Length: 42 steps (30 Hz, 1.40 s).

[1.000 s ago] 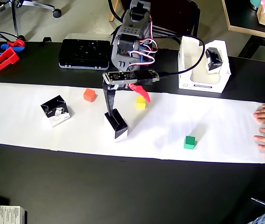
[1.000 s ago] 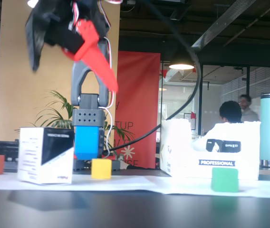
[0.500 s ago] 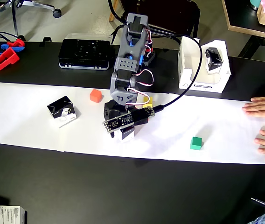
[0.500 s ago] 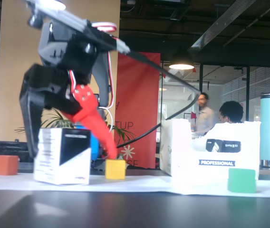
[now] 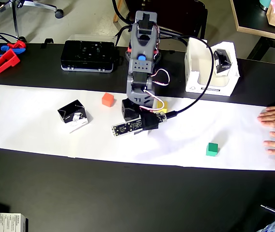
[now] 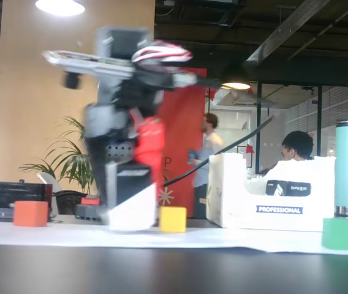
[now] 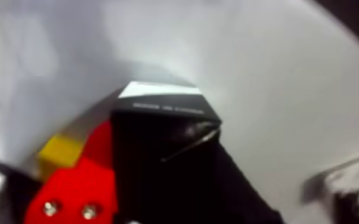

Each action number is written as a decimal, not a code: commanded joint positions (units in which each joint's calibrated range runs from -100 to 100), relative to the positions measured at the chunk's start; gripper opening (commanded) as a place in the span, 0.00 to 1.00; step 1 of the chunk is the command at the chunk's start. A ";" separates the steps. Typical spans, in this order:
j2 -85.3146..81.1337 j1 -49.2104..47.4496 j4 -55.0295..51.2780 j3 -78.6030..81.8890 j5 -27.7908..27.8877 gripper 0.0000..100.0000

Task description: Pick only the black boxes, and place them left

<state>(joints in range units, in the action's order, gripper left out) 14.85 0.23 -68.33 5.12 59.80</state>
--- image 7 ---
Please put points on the small yellow cube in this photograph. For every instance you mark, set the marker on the small yellow cube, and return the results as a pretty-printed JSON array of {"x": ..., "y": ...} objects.
[{"x": 60, "y": 153}]

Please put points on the white paper sheet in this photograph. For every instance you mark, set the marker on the white paper sheet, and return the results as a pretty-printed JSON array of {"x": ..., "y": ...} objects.
[{"x": 261, "y": 78}]

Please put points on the black and white box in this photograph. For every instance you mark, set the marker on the black and white box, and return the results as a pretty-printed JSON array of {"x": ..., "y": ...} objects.
[{"x": 351, "y": 194}]

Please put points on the black box white end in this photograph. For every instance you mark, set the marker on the black box white end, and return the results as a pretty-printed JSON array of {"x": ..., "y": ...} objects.
[{"x": 154, "y": 103}]

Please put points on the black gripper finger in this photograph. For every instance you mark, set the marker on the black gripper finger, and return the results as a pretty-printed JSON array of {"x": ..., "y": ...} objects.
[{"x": 229, "y": 194}]

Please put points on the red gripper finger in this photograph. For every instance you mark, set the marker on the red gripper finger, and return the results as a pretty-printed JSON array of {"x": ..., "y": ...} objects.
[{"x": 73, "y": 194}]

